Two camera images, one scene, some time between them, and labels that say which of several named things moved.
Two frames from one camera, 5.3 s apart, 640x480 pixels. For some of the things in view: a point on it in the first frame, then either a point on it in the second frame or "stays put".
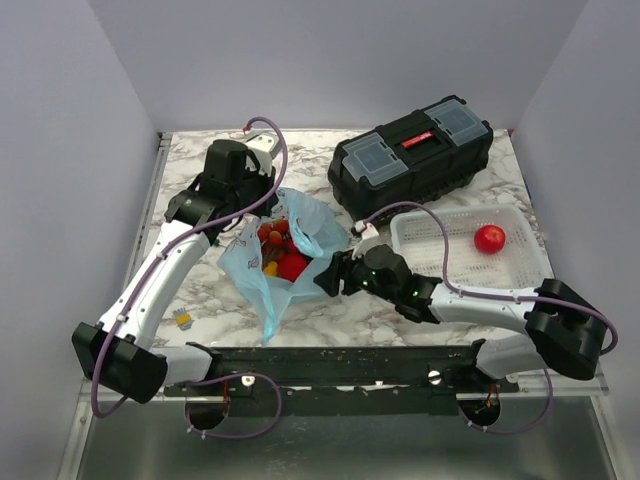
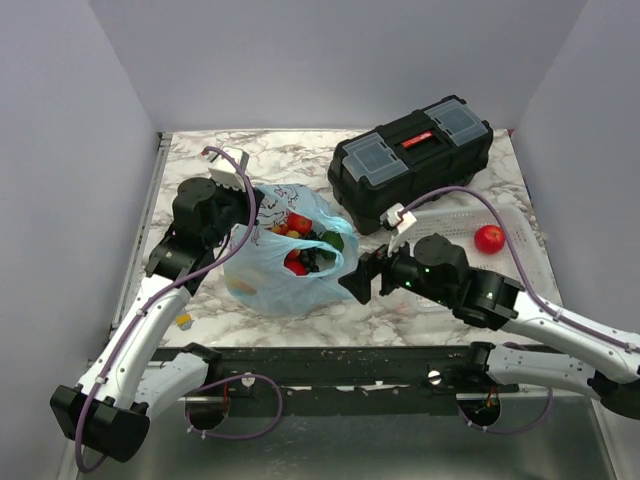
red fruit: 292,266 -> 299,222
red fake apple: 489,239 stays put
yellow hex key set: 183,319 stays put
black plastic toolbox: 421,157 stays put
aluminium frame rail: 145,235 stays put
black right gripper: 341,267 -> 379,260
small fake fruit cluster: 274,232 -> 293,260
